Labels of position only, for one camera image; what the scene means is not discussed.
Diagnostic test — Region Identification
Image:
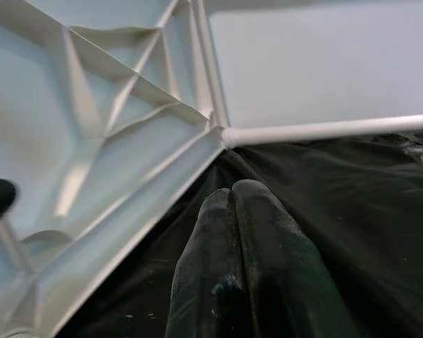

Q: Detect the white plastic table leg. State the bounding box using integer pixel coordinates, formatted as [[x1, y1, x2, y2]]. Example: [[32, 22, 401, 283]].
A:
[[221, 113, 423, 147]]

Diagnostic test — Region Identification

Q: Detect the black shiny table cover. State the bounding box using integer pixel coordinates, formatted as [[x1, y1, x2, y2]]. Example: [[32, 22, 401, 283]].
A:
[[58, 130, 423, 338]]

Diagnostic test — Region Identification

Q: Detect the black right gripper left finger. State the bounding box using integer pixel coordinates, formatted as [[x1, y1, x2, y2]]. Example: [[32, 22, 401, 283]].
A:
[[164, 187, 250, 338]]

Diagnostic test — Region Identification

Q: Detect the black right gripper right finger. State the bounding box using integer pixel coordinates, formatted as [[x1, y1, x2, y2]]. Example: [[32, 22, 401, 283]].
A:
[[231, 178, 359, 338]]

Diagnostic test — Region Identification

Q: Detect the white plastic table top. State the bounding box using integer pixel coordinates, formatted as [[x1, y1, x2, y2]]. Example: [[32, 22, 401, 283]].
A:
[[0, 0, 231, 338]]

